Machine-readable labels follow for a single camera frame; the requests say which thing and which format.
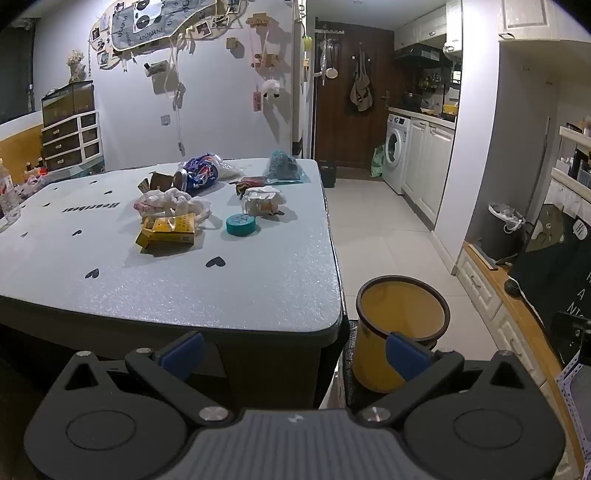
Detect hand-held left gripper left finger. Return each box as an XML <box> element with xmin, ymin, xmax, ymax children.
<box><xmin>59</xmin><ymin>330</ymin><xmax>234</xmax><ymax>426</ymax></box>

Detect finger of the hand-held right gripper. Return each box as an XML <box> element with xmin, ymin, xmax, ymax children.
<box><xmin>553</xmin><ymin>311</ymin><xmax>591</xmax><ymax>365</ymax></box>

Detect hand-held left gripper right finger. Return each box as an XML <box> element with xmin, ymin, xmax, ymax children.
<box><xmin>355</xmin><ymin>330</ymin><xmax>532</xmax><ymax>426</ymax></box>

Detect yellow bin with brown rim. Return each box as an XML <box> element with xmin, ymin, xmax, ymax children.
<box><xmin>353</xmin><ymin>275</ymin><xmax>451</xmax><ymax>394</ymax></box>

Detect yellow cardboard box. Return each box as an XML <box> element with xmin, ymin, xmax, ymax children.
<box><xmin>135</xmin><ymin>213</ymin><xmax>198</xmax><ymax>250</ymax></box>

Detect teal round lid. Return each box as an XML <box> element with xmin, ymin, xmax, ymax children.
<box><xmin>226</xmin><ymin>213</ymin><xmax>258</xmax><ymax>237</ymax></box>

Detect white plastic bag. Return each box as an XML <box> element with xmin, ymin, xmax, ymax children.
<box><xmin>133</xmin><ymin>187</ymin><xmax>213</xmax><ymax>229</ymax></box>

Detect white wrapper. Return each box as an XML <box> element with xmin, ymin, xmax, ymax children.
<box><xmin>241</xmin><ymin>185</ymin><xmax>287</xmax><ymax>217</ymax></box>

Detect brown cardboard piece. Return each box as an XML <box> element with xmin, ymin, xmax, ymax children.
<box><xmin>137</xmin><ymin>172</ymin><xmax>178</xmax><ymax>192</ymax></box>

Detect red dark wrapper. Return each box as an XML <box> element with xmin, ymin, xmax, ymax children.
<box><xmin>229</xmin><ymin>176</ymin><xmax>280</xmax><ymax>197</ymax></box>

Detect blue snack bag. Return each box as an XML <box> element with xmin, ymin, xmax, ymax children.
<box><xmin>182</xmin><ymin>153</ymin><xmax>245</xmax><ymax>192</ymax></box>

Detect clear bag with teal print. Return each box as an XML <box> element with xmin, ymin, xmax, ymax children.
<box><xmin>262</xmin><ymin>150</ymin><xmax>304</xmax><ymax>183</ymax></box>

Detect perforated white strip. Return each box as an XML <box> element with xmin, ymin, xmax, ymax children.
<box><xmin>556</xmin><ymin>353</ymin><xmax>591</xmax><ymax>467</ymax></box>

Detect dark printed cloth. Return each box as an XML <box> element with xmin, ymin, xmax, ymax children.
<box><xmin>510</xmin><ymin>203</ymin><xmax>591</xmax><ymax>324</ymax></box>

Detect low white cabinet wooden top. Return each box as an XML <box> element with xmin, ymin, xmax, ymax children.
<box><xmin>455</xmin><ymin>240</ymin><xmax>583</xmax><ymax>480</ymax></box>

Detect grey flat board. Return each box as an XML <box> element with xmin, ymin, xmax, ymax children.
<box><xmin>471</xmin><ymin>240</ymin><xmax>499</xmax><ymax>271</ymax></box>

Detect grey bin with white bag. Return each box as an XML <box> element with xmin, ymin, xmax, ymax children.
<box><xmin>480</xmin><ymin>203</ymin><xmax>527</xmax><ymax>261</ymax></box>

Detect white kitchen base cabinets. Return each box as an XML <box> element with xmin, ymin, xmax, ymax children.
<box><xmin>402</xmin><ymin>111</ymin><xmax>458</xmax><ymax>229</ymax></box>

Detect white washing machine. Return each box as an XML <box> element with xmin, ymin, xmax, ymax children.
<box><xmin>384</xmin><ymin>113</ymin><xmax>411</xmax><ymax>195</ymax></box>

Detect clear water bottle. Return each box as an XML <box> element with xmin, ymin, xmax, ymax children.
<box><xmin>0</xmin><ymin>159</ymin><xmax>21</xmax><ymax>224</ymax></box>

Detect white drawer unit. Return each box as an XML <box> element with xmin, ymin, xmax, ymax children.
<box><xmin>41</xmin><ymin>110</ymin><xmax>103</xmax><ymax>172</ymax></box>

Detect brown wooden door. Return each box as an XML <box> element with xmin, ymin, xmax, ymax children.
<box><xmin>315</xmin><ymin>17</ymin><xmax>395</xmax><ymax>169</ymax></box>

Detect beige hanging bag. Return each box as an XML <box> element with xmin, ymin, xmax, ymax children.
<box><xmin>349</xmin><ymin>44</ymin><xmax>375</xmax><ymax>114</ymax></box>

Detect glass tank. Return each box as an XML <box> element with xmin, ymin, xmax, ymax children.
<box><xmin>41</xmin><ymin>80</ymin><xmax>95</xmax><ymax>127</ymax></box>

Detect white refrigerator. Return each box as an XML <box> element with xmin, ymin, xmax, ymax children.
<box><xmin>291</xmin><ymin>0</ymin><xmax>317</xmax><ymax>160</ymax></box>

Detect black range hood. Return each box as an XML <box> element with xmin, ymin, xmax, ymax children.
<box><xmin>393</xmin><ymin>44</ymin><xmax>444</xmax><ymax>63</ymax></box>

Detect hanging kitchen utensils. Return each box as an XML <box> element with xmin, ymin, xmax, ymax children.
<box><xmin>318</xmin><ymin>30</ymin><xmax>345</xmax><ymax>86</ymax></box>

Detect dried flowers in vase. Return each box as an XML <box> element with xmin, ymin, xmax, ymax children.
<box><xmin>67</xmin><ymin>50</ymin><xmax>88</xmax><ymax>84</ymax></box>

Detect white upper kitchen cabinets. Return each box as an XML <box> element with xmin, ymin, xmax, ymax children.
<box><xmin>394</xmin><ymin>0</ymin><xmax>462</xmax><ymax>47</ymax></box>

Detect white wall shelf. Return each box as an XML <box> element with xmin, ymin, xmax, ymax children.
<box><xmin>551</xmin><ymin>120</ymin><xmax>591</xmax><ymax>190</ymax></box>

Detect panda print wall cloth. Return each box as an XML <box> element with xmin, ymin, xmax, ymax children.
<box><xmin>90</xmin><ymin>0</ymin><xmax>218</xmax><ymax>51</ymax></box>

